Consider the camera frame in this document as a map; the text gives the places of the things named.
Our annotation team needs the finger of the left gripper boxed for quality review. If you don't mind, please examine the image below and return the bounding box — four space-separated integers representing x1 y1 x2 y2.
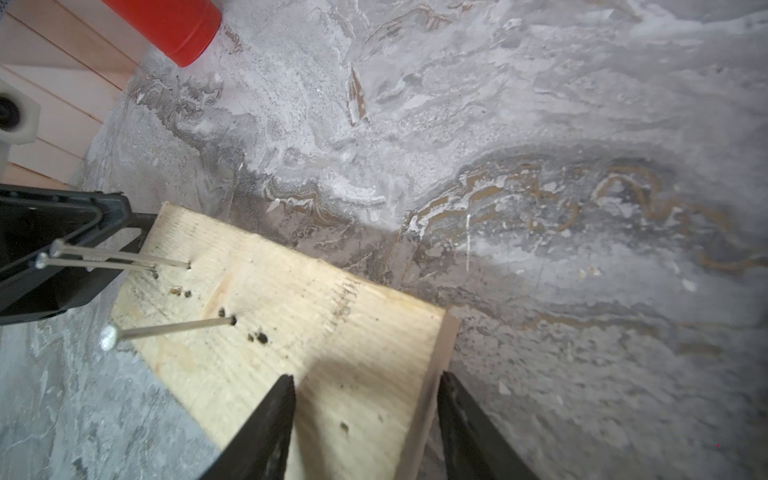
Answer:
1 184 157 326

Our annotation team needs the steel nail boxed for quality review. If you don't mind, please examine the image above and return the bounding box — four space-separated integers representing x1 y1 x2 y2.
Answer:
35 253 158 279
47 239 191 269
99 316 237 351

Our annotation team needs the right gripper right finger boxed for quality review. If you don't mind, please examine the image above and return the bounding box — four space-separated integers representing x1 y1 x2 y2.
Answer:
437 371 537 480

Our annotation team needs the wooden block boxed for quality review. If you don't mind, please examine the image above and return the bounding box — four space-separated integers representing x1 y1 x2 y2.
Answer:
111 203 459 479

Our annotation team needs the red pen cup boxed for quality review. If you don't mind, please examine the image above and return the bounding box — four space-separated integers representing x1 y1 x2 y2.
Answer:
103 0 222 68

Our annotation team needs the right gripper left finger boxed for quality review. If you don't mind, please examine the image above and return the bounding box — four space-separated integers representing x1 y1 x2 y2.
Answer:
199 374 296 480

